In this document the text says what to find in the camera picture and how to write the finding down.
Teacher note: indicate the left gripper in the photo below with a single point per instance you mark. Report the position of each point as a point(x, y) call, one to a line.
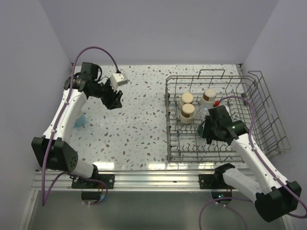
point(108, 101)

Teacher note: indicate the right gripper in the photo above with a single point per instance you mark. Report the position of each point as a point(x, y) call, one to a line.
point(208, 134)

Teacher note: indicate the dark teal mug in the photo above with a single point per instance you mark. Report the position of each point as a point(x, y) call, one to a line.
point(200, 129)

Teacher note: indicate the light blue mug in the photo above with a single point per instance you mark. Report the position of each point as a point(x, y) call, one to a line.
point(80, 121)

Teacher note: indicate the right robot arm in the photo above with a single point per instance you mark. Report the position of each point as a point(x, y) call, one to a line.
point(272, 193)

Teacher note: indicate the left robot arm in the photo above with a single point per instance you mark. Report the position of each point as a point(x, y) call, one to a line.
point(52, 149)

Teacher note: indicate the beige cup front left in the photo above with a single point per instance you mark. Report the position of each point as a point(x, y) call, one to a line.
point(187, 113)

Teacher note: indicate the beige cup rear left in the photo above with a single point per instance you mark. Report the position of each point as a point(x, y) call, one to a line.
point(186, 98)

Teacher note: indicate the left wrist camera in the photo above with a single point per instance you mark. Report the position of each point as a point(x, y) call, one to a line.
point(118, 79)

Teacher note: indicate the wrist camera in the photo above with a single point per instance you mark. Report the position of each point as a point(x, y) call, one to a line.
point(118, 79)
point(219, 104)

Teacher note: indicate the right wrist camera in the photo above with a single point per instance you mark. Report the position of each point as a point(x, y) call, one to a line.
point(219, 104)

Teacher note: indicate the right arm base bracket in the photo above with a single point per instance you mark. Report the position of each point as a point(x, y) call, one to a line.
point(206, 181)

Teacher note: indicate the grey wire dish rack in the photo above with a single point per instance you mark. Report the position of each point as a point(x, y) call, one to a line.
point(183, 142)

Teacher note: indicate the aluminium mounting rail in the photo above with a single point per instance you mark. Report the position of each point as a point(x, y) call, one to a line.
point(154, 180)

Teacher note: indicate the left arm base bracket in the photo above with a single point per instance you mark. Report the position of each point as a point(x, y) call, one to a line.
point(108, 179)

